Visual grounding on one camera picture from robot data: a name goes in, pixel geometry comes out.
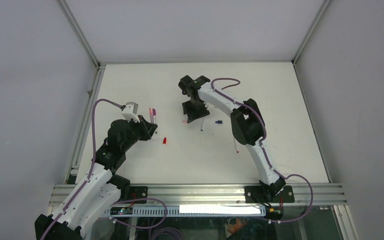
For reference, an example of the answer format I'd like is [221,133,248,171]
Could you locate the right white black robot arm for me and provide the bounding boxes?
[178,75,286,203]

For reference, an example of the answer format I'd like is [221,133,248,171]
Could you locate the white red-tip pen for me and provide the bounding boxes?
[233,138,239,153]

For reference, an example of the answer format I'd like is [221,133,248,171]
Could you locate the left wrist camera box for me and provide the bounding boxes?
[121,101,141,123]

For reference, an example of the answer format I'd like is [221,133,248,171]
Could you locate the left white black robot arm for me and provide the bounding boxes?
[34,115,158,240]

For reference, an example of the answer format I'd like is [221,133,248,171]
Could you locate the pink highlighter pen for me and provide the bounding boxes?
[149,108,155,124]

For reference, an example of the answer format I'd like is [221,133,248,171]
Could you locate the white pen with magenta cap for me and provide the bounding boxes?
[152,108,158,134]

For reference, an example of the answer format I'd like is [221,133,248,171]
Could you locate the aluminium mounting rail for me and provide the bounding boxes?
[48,183,349,208]

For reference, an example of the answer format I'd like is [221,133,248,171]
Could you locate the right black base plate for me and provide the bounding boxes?
[244,185,295,204]

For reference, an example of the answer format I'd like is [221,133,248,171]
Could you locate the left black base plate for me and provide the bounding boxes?
[127,185,149,204]

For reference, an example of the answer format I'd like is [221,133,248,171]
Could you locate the white blue-tip pen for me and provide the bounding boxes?
[200,118,205,132]

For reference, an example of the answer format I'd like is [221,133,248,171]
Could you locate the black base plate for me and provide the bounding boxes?
[127,185,149,204]
[244,185,295,204]

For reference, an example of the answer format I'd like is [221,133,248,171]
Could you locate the white slotted cable duct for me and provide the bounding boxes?
[103,204,266,218]

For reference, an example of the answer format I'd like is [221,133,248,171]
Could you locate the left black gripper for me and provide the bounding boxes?
[121,114,156,152]

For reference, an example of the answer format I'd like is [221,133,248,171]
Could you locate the orange object under table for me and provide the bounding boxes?
[226,217,248,235]

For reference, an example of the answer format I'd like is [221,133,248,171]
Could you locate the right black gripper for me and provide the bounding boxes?
[182,99,210,124]

